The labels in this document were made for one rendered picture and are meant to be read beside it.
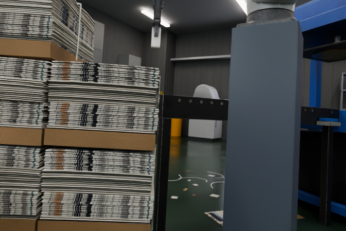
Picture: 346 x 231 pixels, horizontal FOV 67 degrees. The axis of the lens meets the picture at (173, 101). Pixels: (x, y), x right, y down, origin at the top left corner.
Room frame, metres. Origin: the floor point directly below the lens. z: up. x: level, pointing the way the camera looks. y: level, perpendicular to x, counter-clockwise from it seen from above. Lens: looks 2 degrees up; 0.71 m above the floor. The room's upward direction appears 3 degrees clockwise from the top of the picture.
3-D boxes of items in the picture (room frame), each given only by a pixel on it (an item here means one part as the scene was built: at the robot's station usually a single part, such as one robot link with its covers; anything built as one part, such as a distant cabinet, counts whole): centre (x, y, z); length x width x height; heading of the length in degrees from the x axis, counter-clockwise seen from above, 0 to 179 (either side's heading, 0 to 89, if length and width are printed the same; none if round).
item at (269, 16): (0.90, -0.33, 1.03); 0.22 x 0.18 x 0.06; 150
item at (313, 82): (2.76, -1.50, 0.78); 0.09 x 0.09 x 1.55; 23
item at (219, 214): (1.86, -0.49, 0.00); 0.37 x 0.29 x 0.01; 113
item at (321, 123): (1.73, -1.03, 0.70); 0.10 x 0.10 x 0.03; 23
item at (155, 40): (0.87, 0.07, 0.96); 0.03 x 0.01 x 0.07; 93
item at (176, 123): (8.01, -0.12, 0.36); 0.46 x 0.45 x 0.71; 150
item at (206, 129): (7.40, -0.97, 0.77); 0.78 x 0.66 x 1.54; 60
